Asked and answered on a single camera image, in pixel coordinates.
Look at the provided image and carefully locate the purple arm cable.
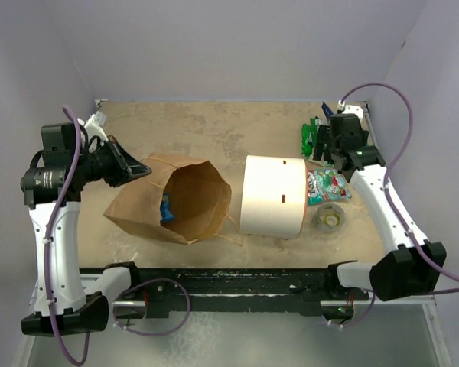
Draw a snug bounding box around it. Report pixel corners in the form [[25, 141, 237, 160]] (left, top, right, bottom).
[[45, 106, 192, 366], [327, 83, 459, 330]]

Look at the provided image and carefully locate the green yellow snack bag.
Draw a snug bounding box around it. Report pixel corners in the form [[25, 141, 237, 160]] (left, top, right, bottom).
[[301, 122, 315, 159]]

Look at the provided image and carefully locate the green foxs candy packet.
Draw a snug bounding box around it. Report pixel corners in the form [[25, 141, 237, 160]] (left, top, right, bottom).
[[307, 168, 352, 206]]

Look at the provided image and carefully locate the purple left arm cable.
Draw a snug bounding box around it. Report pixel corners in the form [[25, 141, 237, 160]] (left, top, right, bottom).
[[45, 106, 192, 366]]

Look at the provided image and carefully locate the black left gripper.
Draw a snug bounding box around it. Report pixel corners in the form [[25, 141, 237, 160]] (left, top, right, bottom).
[[73, 135, 151, 188]]

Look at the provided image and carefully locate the brown paper bag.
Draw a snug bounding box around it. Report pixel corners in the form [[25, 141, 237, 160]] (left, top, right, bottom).
[[103, 154, 243, 246]]

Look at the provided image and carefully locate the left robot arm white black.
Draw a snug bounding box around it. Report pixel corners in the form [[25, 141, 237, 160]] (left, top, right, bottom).
[[21, 122, 151, 336]]

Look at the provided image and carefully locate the white cylindrical toy drum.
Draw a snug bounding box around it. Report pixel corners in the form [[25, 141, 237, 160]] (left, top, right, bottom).
[[240, 155, 307, 239]]

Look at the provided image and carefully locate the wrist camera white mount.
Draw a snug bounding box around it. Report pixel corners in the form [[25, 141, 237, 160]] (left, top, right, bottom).
[[83, 111, 108, 142], [337, 100, 365, 123]]

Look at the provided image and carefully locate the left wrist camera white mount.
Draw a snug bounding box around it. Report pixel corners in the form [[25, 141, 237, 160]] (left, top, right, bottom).
[[83, 111, 108, 142]]

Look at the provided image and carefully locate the blue white snack packet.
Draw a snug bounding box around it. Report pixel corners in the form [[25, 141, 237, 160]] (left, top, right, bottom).
[[160, 193, 175, 223]]

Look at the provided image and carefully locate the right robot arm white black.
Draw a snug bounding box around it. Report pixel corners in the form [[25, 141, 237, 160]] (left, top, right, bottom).
[[317, 113, 447, 301]]

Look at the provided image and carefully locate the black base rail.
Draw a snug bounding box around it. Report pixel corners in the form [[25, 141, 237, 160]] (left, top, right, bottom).
[[115, 261, 369, 319]]

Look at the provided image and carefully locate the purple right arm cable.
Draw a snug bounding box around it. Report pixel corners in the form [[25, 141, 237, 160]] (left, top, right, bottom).
[[327, 83, 459, 330]]

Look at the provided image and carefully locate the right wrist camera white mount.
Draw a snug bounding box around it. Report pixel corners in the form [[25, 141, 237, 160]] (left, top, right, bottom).
[[337, 100, 365, 123]]

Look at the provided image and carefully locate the dark blue snack packet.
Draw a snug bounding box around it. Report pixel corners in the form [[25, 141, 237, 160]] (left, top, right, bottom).
[[321, 102, 334, 119]]

